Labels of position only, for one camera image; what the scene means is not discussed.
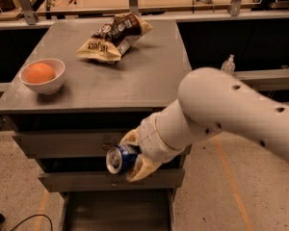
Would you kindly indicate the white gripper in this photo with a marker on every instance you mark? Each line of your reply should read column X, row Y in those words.
column 151, row 141

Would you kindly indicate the blue pepsi can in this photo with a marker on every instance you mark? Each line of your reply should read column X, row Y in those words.
column 121, row 158

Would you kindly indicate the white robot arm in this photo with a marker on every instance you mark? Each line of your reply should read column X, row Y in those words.
column 208, row 102

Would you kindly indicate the grey middle drawer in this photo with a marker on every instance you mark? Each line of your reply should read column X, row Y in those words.
column 65, row 182

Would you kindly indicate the open grey bottom drawer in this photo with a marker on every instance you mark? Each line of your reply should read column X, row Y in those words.
column 138, row 210

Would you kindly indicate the grey drawer cabinet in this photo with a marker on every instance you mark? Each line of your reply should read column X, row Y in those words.
column 99, row 96

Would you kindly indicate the grey top drawer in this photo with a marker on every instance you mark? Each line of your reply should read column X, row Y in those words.
column 67, row 144

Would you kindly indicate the brown and cream chip bag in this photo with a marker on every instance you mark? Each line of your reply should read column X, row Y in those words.
column 112, row 40

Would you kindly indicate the white ceramic bowl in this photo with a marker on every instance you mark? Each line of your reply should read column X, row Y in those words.
column 48, row 87

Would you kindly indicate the clear sanitizer pump bottle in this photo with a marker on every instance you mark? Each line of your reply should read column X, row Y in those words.
column 228, row 66

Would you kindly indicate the orange fruit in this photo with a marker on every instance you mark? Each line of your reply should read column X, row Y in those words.
column 40, row 73

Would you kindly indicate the wooden workbench with rail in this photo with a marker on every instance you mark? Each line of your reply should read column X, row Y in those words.
column 180, row 10

